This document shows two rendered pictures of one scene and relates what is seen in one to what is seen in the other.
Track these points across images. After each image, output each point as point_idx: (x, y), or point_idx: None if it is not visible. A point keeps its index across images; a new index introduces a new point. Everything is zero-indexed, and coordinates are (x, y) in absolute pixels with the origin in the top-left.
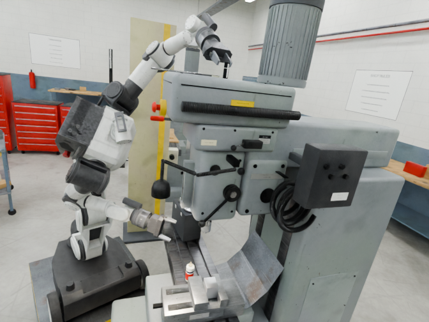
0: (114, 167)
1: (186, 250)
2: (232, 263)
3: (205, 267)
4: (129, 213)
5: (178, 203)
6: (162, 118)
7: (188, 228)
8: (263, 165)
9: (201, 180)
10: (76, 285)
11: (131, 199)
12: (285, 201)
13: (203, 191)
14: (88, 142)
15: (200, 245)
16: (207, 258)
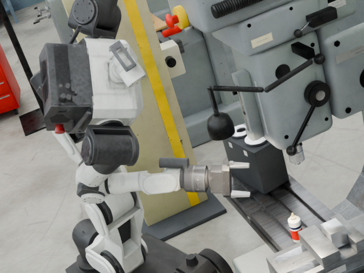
0: (133, 121)
1: (276, 203)
2: (355, 197)
3: (315, 216)
4: (177, 178)
5: (233, 138)
6: (179, 28)
7: (265, 170)
8: (348, 38)
9: (268, 93)
10: None
11: (170, 157)
12: None
13: (277, 106)
14: (90, 101)
15: (294, 188)
16: (314, 203)
